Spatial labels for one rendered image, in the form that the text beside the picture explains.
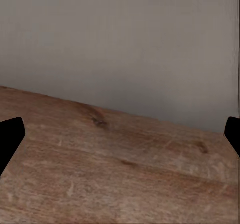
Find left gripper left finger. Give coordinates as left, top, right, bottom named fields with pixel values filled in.
left=0, top=117, right=26, bottom=176

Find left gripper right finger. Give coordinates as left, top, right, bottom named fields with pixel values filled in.
left=224, top=116, right=240, bottom=156

